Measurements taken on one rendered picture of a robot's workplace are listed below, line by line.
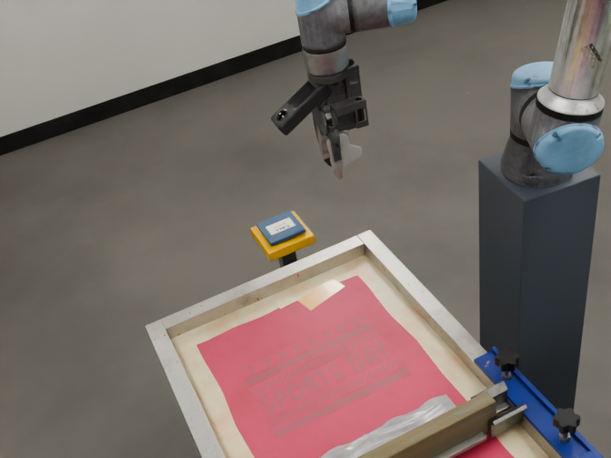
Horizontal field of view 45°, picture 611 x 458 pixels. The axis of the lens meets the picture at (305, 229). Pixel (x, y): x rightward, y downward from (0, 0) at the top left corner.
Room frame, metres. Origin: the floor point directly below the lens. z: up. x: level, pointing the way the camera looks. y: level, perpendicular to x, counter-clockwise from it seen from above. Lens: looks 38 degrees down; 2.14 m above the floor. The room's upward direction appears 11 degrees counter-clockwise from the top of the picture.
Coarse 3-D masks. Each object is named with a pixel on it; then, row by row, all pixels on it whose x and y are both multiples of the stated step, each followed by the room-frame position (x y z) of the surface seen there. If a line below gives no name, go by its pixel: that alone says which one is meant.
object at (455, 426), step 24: (456, 408) 0.81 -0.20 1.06; (480, 408) 0.80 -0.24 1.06; (408, 432) 0.78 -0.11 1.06; (432, 432) 0.77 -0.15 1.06; (456, 432) 0.78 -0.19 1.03; (480, 432) 0.80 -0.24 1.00; (360, 456) 0.75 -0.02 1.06; (384, 456) 0.74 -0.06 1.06; (408, 456) 0.75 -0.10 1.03; (432, 456) 0.76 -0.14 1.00
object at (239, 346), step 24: (216, 336) 1.20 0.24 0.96; (240, 336) 1.18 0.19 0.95; (264, 336) 1.17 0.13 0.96; (288, 336) 1.16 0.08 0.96; (216, 360) 1.13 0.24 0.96; (240, 360) 1.11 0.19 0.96; (240, 384) 1.05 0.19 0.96; (240, 408) 0.98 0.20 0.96; (240, 432) 0.93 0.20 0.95; (264, 432) 0.92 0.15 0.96; (312, 432) 0.90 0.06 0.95; (336, 432) 0.88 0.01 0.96; (360, 432) 0.87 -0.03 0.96; (264, 456) 0.86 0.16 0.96; (288, 456) 0.85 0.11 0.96; (312, 456) 0.84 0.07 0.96
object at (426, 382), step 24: (360, 288) 1.26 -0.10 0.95; (288, 312) 1.23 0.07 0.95; (312, 312) 1.22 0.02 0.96; (336, 312) 1.20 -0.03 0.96; (360, 312) 1.19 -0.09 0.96; (384, 312) 1.18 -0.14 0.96; (384, 336) 1.10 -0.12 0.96; (408, 336) 1.09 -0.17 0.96; (408, 360) 1.03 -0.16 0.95; (408, 384) 0.96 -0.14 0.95; (432, 384) 0.95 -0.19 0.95; (360, 408) 0.93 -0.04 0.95; (384, 408) 0.92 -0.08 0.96; (408, 408) 0.91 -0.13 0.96; (456, 456) 0.78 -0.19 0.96; (480, 456) 0.77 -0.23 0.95; (504, 456) 0.77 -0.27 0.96
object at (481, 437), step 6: (474, 438) 0.79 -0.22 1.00; (480, 438) 0.78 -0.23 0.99; (462, 444) 0.78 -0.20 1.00; (468, 444) 0.78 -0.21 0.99; (474, 444) 0.78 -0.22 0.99; (450, 450) 0.77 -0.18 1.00; (456, 450) 0.77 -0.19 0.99; (462, 450) 0.77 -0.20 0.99; (438, 456) 0.76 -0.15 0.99; (444, 456) 0.76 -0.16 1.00; (450, 456) 0.76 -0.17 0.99
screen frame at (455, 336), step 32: (320, 256) 1.36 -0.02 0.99; (352, 256) 1.37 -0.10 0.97; (384, 256) 1.32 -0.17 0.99; (256, 288) 1.29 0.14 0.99; (416, 288) 1.19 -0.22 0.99; (160, 320) 1.25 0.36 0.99; (192, 320) 1.24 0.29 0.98; (448, 320) 1.08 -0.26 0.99; (160, 352) 1.15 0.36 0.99; (480, 352) 0.98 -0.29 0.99; (192, 416) 0.96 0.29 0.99; (544, 448) 0.76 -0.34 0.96
